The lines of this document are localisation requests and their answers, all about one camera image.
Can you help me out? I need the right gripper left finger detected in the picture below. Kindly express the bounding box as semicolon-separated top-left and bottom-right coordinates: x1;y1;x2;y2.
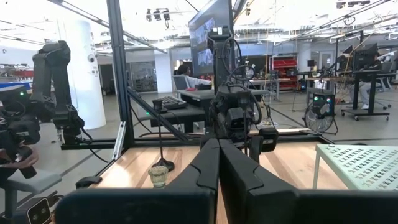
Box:
141;138;221;224

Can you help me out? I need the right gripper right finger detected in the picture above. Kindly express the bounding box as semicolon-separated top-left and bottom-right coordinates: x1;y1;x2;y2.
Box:
219;139;299;224

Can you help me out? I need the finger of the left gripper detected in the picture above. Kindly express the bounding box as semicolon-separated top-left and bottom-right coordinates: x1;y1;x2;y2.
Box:
256;136;264;163
248;136;257;163

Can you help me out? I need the clear ribbed glass candle holder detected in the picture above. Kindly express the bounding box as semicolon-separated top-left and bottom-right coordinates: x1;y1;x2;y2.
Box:
147;165;169;189

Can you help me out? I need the grey desk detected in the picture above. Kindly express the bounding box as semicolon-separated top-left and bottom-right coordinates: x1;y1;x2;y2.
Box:
176;88;271;104

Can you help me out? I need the black desk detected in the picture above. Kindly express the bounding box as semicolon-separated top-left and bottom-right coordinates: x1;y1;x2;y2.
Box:
138;105;206;134

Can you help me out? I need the person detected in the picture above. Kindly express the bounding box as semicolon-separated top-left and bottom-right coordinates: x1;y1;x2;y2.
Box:
173;63;213;91
348;51;384;110

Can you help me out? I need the black keyboard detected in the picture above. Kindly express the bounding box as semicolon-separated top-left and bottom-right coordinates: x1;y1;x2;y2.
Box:
160;95;188;110

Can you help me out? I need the black floor fan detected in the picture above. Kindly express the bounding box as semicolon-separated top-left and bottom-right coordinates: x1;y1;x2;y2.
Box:
303;98;340;136

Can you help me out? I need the red storage shelving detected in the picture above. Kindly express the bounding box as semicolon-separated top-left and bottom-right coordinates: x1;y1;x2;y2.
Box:
272;55;299;91

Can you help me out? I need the large black monitor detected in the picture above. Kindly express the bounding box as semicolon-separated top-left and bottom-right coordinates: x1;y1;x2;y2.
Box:
188;0;234;77

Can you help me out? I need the green perforated metal stand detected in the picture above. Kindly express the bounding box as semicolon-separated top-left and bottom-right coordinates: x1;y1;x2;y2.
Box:
312;143;398;191

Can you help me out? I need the black table clamp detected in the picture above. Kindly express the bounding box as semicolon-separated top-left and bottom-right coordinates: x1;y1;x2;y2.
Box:
75;175;103;190

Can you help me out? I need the black rolling desk stand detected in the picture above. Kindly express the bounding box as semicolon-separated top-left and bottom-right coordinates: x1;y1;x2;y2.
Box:
340;70;391;121

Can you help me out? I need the black computer monitor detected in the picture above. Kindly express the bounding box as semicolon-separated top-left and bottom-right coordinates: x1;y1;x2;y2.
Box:
352;43;379;72

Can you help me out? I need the white round column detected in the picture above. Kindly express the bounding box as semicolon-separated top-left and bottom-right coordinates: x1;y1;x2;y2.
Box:
57;20;107;131

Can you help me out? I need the grey stool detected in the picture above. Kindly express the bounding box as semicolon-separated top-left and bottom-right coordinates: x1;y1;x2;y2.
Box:
0;169;63;220

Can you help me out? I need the person's hand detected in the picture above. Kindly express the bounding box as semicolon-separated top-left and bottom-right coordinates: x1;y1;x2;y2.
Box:
0;145;40;170

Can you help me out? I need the silver metal bracket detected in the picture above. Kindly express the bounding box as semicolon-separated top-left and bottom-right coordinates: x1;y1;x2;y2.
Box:
111;121;127;161

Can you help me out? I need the black aluminium extrusion frame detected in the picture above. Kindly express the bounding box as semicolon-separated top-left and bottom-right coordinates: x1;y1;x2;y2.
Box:
46;0;336;151

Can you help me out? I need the black depth camera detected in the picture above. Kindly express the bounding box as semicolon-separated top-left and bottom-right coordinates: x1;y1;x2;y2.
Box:
12;195;54;224

